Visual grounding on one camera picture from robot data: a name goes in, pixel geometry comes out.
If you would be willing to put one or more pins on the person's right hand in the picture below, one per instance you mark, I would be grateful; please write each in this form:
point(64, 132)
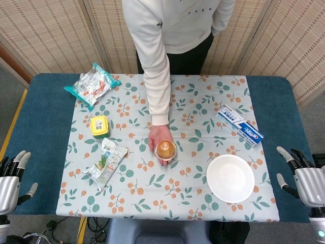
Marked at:
point(158, 134)

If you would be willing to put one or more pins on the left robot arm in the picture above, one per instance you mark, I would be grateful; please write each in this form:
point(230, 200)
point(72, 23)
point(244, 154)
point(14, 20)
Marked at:
point(3, 219)

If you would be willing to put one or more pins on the orange jelly cup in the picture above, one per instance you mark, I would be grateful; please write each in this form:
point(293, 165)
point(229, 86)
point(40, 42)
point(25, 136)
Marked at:
point(165, 150)

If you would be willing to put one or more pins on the person's right arm white sleeve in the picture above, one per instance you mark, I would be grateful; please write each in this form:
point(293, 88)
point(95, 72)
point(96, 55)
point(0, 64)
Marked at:
point(157, 89)

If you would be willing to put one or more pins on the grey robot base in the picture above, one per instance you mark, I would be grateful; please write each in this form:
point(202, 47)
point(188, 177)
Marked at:
point(157, 232)

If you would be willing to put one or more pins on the blue table cover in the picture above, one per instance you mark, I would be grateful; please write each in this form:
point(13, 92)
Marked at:
point(38, 127)

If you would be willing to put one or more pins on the floral orange fruit tablecloth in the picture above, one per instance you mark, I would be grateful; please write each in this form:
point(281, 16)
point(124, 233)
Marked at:
point(152, 190)

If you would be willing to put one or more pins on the white green snack bag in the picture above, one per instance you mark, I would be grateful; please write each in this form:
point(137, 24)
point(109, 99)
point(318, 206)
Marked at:
point(106, 162)

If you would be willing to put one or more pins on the yellow lid green container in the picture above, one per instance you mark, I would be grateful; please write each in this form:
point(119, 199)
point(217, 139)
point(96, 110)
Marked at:
point(99, 125)

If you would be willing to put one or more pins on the woven bamboo folding screen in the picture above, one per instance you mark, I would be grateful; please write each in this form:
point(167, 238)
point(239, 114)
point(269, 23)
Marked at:
point(50, 33)

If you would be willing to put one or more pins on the white round plate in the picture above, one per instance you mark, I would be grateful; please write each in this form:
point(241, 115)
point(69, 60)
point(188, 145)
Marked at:
point(230, 178)

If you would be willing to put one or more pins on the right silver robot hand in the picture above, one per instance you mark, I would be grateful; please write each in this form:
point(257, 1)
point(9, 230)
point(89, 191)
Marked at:
point(311, 185)

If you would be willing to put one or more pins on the teal red snack bag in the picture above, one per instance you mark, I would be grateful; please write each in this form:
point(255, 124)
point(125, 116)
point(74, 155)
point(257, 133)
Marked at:
point(91, 86)

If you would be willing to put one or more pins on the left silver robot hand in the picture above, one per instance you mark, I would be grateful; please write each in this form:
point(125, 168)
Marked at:
point(8, 188)

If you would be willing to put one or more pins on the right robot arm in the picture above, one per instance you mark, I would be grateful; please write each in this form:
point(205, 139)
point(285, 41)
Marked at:
point(318, 223)

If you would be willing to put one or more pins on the person's body white sweater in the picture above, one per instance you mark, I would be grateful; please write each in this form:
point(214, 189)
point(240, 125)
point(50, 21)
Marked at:
point(188, 30)

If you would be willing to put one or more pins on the blue white toothpaste box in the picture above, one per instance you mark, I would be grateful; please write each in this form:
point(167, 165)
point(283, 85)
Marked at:
point(238, 125)

